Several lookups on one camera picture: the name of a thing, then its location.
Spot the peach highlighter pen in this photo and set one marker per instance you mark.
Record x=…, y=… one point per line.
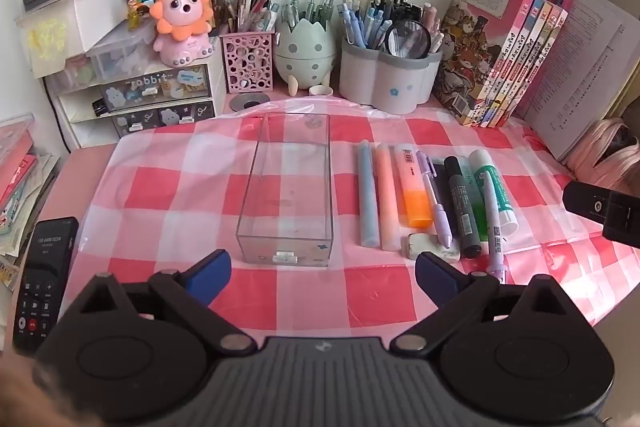
x=387, y=197

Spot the green egg-shaped pen holder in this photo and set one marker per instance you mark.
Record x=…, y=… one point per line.
x=305, y=57

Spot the pens in egg holder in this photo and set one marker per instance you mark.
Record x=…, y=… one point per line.
x=310, y=9

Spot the black marker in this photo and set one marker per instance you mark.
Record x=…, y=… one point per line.
x=462, y=207

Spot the pink mesh pen holder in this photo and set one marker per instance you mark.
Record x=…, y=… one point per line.
x=247, y=62

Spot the pile of books and folders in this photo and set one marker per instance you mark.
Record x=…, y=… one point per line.
x=20, y=167

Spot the clear plastic box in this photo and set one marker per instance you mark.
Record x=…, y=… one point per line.
x=285, y=187

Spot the grey flower-shaped pen holder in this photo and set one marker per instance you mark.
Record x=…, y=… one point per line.
x=385, y=82

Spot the pink lion toy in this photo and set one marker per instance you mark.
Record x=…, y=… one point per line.
x=182, y=22

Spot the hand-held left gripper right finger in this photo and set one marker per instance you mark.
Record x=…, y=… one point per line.
x=435, y=269

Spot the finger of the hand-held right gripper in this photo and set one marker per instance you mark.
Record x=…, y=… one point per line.
x=585, y=202

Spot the green white marker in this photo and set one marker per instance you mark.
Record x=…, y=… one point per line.
x=495, y=187

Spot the striped pink spine comic book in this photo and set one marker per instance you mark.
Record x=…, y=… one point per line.
x=528, y=62

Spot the white drawer organizer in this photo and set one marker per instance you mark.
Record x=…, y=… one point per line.
x=150, y=84

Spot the white box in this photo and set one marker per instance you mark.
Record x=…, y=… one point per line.
x=80, y=17

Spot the blue spine comic book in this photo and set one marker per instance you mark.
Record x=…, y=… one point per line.
x=512, y=62

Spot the orange cap highlighter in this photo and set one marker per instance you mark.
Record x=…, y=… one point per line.
x=415, y=207

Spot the purple gel pen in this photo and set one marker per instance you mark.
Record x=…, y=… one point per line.
x=434, y=192

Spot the white and purple pen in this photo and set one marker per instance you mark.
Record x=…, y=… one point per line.
x=492, y=227

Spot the black magnifying glass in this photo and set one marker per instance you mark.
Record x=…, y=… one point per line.
x=410, y=39

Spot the pens in flower holder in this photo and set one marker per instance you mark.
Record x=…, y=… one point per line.
x=370, y=22

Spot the black smartphone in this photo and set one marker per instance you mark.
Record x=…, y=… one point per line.
x=42, y=277

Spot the blue highlighter pen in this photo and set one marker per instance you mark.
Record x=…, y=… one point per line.
x=369, y=197

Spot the round metal disc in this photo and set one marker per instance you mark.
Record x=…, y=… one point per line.
x=250, y=102

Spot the beige spine comic book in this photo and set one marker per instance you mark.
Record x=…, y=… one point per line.
x=520, y=62

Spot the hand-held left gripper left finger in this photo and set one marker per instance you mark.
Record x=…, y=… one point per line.
x=210, y=269

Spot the row of pink books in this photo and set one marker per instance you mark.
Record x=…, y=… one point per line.
x=470, y=42

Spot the white eraser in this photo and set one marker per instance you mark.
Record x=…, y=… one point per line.
x=425, y=244

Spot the small gold trinket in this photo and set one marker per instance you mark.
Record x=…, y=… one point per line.
x=136, y=17

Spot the open text book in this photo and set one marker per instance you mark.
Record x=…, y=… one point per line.
x=585, y=72

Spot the pens in pink holder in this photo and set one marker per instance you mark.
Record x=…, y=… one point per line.
x=250, y=7

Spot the pink checkered plastic tablecloth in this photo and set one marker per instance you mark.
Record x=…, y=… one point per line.
x=170, y=187

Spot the clear storage box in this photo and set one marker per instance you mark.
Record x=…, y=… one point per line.
x=120, y=52

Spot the pink pencil case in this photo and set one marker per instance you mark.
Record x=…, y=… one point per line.
x=605, y=152

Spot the small tape roll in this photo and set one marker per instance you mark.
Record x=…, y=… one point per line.
x=320, y=90

